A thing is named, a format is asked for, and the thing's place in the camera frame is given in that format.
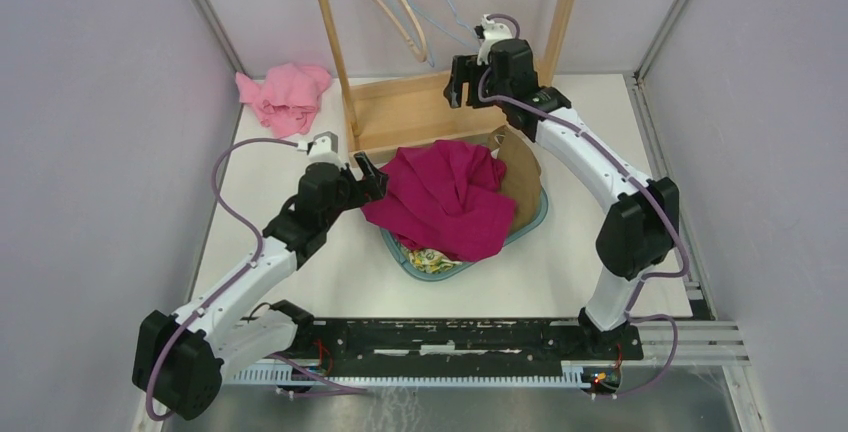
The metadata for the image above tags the wooden clothes rack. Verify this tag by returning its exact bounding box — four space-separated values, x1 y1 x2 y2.
304 0 588 169

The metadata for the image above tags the magenta cloth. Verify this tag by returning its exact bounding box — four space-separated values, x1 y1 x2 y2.
362 140 515 262

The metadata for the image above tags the brown skirt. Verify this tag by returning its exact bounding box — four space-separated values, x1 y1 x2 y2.
486 125 542 235

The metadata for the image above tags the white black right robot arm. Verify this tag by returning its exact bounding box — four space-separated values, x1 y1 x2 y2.
443 38 683 360

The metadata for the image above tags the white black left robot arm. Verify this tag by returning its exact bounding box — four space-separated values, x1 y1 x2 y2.
132 152 389 421

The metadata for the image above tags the beige wooden hanger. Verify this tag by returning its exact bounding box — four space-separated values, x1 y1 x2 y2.
329 0 429 64

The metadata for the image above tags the teal plastic basket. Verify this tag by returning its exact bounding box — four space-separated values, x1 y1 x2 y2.
380 189 549 282

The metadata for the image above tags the yellow patterned cloth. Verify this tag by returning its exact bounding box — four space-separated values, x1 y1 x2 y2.
402 247 463 275

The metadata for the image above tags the pink crumpled cloth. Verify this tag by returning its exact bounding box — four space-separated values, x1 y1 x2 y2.
235 63 333 139

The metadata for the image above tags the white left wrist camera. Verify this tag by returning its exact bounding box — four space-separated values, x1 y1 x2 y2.
296 132 346 170

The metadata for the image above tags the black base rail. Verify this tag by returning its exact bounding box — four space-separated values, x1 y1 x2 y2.
285 318 644 378

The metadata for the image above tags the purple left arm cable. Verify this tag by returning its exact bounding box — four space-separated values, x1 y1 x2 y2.
144 136 372 422

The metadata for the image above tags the white slotted cable duct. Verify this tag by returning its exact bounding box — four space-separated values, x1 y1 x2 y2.
224 359 612 390

